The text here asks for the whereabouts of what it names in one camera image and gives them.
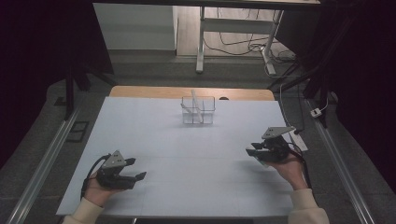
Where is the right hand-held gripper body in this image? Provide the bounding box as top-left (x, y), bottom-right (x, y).
top-left (261, 125), bottom-right (296, 163)

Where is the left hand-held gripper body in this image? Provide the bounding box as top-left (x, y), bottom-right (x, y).
top-left (94, 149), bottom-right (137, 191)

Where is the clear plastic organizer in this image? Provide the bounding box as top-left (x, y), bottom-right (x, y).
top-left (181, 95), bottom-right (217, 126)

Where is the person's left hand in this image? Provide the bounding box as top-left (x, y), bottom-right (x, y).
top-left (83, 176), bottom-right (123, 208)

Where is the person's right hand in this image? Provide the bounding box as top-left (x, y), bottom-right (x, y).
top-left (265, 151), bottom-right (309, 191)

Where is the white power strip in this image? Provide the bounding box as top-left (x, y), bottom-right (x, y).
top-left (287, 126), bottom-right (309, 153)

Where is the white table mat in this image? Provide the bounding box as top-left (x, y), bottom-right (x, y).
top-left (55, 96), bottom-right (318, 217)

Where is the black floor plate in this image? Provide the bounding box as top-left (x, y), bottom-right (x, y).
top-left (65, 120), bottom-right (91, 144)

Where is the black tripod stand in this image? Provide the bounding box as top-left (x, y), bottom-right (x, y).
top-left (63, 60), bottom-right (118, 121)

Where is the white cabinet panel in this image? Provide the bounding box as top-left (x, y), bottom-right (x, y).
top-left (92, 3), bottom-right (178, 51)

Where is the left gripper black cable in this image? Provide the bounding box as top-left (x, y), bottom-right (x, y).
top-left (79, 152), bottom-right (112, 201)

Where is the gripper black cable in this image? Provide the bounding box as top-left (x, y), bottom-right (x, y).
top-left (288, 142), bottom-right (313, 189)
top-left (79, 152), bottom-right (112, 201)

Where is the white power strip cable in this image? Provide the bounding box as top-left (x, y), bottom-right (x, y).
top-left (277, 81), bottom-right (292, 130)

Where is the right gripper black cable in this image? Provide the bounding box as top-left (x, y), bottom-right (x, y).
top-left (288, 142), bottom-right (313, 189)

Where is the aluminium floor rail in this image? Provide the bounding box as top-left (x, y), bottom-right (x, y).
top-left (5, 106), bottom-right (80, 224)
top-left (305, 98), bottom-right (376, 224)

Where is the tangle of floor cables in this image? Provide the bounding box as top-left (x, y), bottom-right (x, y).
top-left (204, 7), bottom-right (297, 78)

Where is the white desk frame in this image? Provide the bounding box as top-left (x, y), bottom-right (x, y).
top-left (195, 6), bottom-right (285, 76)

